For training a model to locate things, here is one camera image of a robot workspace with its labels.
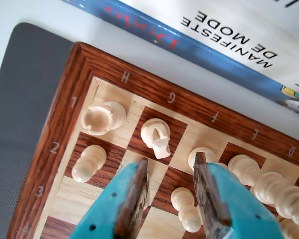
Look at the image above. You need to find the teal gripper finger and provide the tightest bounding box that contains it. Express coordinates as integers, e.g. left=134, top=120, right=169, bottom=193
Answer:
left=69, top=158, right=150, bottom=239
left=193, top=151, right=290, bottom=239

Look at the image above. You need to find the light wooden knight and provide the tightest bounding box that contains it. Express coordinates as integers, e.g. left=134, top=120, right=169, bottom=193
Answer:
left=140, top=118, right=171, bottom=160

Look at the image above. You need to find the wooden chessboard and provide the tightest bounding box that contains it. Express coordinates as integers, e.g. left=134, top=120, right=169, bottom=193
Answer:
left=7, top=41, right=299, bottom=239

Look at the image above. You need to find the light wooden queen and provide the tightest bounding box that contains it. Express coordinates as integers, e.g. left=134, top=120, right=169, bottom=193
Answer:
left=254, top=171, right=299, bottom=225

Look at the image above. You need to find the light wooden king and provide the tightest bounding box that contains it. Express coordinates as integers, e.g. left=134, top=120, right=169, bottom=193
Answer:
left=228, top=154, right=299, bottom=239

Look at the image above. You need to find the light wooden pawn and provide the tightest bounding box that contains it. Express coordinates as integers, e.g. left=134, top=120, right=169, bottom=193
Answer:
left=170, top=186, right=202, bottom=234
left=71, top=145, right=107, bottom=184

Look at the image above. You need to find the light wooden bishop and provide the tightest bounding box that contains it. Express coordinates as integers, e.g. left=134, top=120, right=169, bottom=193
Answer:
left=188, top=146, right=229, bottom=172

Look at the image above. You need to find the light wooden rook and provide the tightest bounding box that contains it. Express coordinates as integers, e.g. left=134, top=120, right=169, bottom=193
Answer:
left=81, top=101, right=127, bottom=136

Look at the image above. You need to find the dark grey table mat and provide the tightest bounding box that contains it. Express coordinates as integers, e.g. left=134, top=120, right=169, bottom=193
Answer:
left=0, top=22, right=75, bottom=239

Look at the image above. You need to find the blue picture book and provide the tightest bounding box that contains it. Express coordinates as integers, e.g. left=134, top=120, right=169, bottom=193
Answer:
left=61, top=0, right=299, bottom=118

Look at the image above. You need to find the white Manifeste de Mode book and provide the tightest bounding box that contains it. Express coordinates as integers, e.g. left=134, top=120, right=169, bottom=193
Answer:
left=117, top=0, right=299, bottom=105

